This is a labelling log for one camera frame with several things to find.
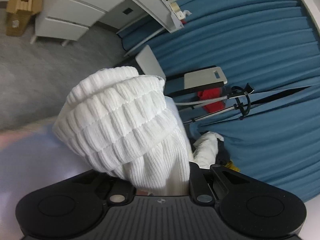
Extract cardboard box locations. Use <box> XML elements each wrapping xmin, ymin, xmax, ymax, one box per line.
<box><xmin>6</xmin><ymin>0</ymin><xmax>43</xmax><ymax>36</ymax></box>

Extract red cloth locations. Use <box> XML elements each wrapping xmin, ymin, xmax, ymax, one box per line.
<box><xmin>196</xmin><ymin>87</ymin><xmax>225</xmax><ymax>113</ymax></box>

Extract white desk with drawers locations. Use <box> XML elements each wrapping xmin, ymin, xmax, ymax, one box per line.
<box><xmin>30</xmin><ymin>0</ymin><xmax>185</xmax><ymax>46</ymax></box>

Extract white flat board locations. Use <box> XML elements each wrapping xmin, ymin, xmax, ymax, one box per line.
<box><xmin>135</xmin><ymin>45</ymin><xmax>166</xmax><ymax>80</ymax></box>

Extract white sweatpants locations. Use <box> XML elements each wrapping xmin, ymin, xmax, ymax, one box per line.
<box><xmin>53</xmin><ymin>66</ymin><xmax>190</xmax><ymax>196</ymax></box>

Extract blue curtain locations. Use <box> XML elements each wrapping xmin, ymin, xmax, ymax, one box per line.
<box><xmin>119</xmin><ymin>0</ymin><xmax>319</xmax><ymax>201</ymax></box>

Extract grey panel chair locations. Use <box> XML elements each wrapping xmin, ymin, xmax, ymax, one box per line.
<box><xmin>164</xmin><ymin>66</ymin><xmax>228</xmax><ymax>98</ymax></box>

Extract pile of clothes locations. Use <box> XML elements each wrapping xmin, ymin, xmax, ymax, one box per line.
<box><xmin>190</xmin><ymin>132</ymin><xmax>240</xmax><ymax>172</ymax></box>

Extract tripod stand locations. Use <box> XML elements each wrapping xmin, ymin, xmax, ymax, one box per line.
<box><xmin>175</xmin><ymin>82</ymin><xmax>312</xmax><ymax>124</ymax></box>

